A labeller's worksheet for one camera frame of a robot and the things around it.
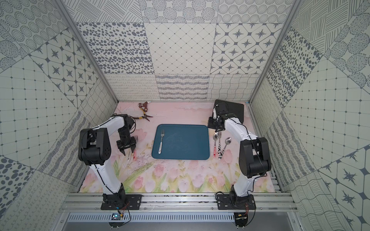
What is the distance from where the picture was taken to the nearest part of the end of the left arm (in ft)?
2.60

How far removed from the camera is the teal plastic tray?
3.04ft

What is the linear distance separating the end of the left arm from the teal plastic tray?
0.14 meters
